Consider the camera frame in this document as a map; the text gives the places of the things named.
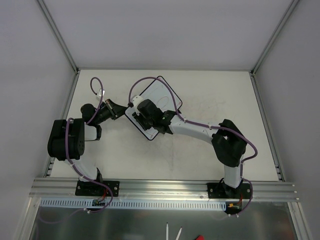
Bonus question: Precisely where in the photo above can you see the small black-framed whiteboard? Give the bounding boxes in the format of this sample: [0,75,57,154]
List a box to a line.
[125,76,183,141]

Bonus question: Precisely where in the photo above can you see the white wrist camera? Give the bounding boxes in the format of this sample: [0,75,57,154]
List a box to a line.
[96,88,105,99]
[128,95,144,115]

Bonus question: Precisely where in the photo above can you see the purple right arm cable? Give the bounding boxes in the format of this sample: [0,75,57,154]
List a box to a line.
[127,76,259,218]

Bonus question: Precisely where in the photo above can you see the red object at bottom edge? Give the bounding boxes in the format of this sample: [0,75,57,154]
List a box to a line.
[194,235,205,240]

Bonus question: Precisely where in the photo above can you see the left aluminium frame post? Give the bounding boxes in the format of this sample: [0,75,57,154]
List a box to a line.
[35,0,79,74]

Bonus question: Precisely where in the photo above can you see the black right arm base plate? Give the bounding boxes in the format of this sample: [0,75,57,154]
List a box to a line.
[206,182,252,199]

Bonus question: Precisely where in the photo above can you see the aluminium frame post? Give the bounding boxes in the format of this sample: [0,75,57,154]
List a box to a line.
[35,0,79,74]
[250,0,301,76]

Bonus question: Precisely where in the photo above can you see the white stick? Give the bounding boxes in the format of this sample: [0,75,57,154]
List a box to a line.
[165,222,169,240]
[175,226,183,240]

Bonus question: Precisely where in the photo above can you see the white stick right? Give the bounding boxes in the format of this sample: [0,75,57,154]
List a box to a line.
[175,226,183,240]

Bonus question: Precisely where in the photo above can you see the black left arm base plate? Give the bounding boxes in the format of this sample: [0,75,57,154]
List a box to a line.
[75,180,120,197]

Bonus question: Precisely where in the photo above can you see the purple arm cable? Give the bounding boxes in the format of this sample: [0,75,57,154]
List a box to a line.
[127,76,259,218]
[37,76,114,224]

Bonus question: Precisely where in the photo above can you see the white slotted cable duct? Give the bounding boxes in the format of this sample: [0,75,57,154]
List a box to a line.
[39,197,227,211]

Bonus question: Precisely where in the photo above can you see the aluminium mounting rail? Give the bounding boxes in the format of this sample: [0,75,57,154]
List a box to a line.
[29,177,300,202]

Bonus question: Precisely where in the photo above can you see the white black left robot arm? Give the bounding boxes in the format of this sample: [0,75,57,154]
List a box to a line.
[47,99,127,195]

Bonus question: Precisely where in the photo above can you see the right aluminium frame post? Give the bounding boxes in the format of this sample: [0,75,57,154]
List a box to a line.
[250,0,301,76]

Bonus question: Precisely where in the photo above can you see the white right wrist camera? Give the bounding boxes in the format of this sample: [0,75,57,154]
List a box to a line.
[128,95,144,115]

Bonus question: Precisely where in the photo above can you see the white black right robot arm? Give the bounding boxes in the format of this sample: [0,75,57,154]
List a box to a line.
[131,96,247,198]

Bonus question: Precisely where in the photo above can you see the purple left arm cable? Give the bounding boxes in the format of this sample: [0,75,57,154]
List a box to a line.
[37,76,114,224]

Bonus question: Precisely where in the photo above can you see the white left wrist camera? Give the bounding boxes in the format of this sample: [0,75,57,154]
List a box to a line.
[96,88,105,99]

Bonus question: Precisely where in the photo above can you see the white stick left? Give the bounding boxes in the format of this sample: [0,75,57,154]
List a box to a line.
[165,222,169,240]

